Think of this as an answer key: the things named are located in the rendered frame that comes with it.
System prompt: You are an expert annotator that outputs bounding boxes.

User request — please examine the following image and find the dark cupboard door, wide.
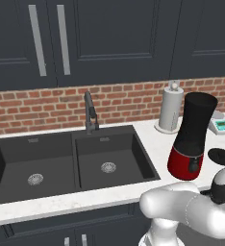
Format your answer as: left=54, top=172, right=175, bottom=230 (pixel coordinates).
left=46, top=0, right=183, bottom=88

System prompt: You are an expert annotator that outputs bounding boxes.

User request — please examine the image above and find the black blender lid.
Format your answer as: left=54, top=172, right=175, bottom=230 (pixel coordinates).
left=207, top=147, right=225, bottom=167

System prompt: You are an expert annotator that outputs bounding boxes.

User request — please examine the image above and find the silver cupboard handle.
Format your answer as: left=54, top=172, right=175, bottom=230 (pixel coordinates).
left=56, top=4, right=72, bottom=77
left=28, top=4, right=48, bottom=78

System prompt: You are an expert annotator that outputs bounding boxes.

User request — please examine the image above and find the dark base cupboard door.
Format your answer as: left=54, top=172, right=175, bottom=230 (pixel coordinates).
left=73, top=220, right=155, bottom=246
left=0, top=228, right=77, bottom=246

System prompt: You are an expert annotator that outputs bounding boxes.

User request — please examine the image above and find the black double sink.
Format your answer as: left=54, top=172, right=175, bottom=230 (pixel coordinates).
left=0, top=124, right=163, bottom=207

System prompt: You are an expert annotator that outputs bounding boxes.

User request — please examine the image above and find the pale kitchen scale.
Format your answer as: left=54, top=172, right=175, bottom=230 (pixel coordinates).
left=208, top=110, right=225, bottom=136

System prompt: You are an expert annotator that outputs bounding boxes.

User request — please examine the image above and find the dark panel under sink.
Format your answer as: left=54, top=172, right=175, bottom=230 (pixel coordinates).
left=2, top=203, right=143, bottom=240

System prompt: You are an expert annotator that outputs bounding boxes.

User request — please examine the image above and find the dark cupboard door, narrow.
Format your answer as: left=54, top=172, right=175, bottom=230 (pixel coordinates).
left=0, top=0, right=59, bottom=92

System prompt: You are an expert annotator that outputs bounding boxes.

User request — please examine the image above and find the dark cupboard door, handleless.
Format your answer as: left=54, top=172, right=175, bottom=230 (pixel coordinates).
left=169, top=0, right=225, bottom=81

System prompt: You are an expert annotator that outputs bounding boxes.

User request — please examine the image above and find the black sink tap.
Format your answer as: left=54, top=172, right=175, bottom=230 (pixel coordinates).
left=84, top=90, right=100, bottom=135

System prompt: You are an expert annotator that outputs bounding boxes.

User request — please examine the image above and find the paper towel roll holder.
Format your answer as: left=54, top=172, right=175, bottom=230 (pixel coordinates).
left=154, top=81, right=186, bottom=135

